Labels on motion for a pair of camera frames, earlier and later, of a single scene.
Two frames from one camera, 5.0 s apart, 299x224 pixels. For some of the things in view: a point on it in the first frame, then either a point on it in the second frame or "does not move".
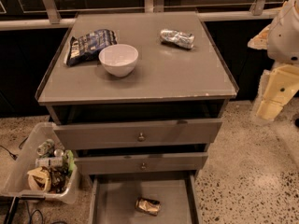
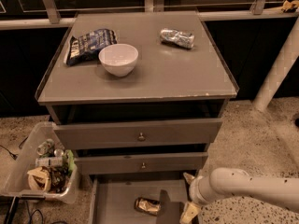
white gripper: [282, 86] to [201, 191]
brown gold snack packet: [151, 207] does not move
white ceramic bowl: [119, 60] does not move
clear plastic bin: [43, 167] does not move
